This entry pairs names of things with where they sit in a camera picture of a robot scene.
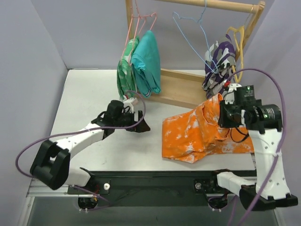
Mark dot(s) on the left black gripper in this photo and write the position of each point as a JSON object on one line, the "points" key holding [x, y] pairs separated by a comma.
{"points": [[137, 120]]}

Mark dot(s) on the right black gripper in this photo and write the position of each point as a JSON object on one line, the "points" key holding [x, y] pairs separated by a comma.
{"points": [[224, 114]]}

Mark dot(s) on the orange tie-dye trousers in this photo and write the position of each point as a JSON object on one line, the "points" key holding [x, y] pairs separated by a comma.
{"points": [[191, 136]]}

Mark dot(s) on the blue wire hanger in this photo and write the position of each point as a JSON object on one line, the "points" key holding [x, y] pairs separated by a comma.
{"points": [[190, 27]]}

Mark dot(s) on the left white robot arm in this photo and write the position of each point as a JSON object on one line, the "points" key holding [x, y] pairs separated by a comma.
{"points": [[52, 162]]}

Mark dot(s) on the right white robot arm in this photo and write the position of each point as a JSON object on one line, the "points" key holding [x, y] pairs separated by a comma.
{"points": [[266, 131]]}

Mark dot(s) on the yellow plastic hanger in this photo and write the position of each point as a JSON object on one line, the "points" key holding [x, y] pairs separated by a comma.
{"points": [[239, 49]]}

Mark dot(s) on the green patterned trousers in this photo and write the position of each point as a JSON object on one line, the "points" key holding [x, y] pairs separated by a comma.
{"points": [[125, 74]]}

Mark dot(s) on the purple camouflage trousers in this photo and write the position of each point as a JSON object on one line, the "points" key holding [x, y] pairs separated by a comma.
{"points": [[219, 60]]}

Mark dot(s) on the teal trousers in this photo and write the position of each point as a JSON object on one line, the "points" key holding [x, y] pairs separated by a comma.
{"points": [[146, 65]]}

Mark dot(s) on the wooden clothes rack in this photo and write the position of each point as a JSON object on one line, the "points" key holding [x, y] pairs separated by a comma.
{"points": [[184, 89]]}

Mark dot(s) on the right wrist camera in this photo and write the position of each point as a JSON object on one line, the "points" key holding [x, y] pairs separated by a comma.
{"points": [[229, 97]]}

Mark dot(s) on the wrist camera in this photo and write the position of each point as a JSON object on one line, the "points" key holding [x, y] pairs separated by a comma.
{"points": [[229, 97], [129, 104]]}

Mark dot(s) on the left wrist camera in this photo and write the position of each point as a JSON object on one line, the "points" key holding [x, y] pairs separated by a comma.
{"points": [[129, 104]]}

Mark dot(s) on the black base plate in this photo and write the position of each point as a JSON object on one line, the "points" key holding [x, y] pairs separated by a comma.
{"points": [[156, 189]]}

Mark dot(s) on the pink wire hanger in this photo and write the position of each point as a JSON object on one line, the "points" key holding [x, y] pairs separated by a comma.
{"points": [[135, 24], [153, 21]]}

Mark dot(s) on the aluminium mounting rail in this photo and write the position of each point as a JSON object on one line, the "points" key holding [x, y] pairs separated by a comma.
{"points": [[38, 189]]}

